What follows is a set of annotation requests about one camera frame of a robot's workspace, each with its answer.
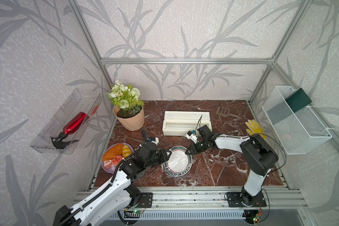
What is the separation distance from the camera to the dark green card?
694 mm

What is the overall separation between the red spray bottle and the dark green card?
3.33ft

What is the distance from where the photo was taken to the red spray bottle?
0.60 m
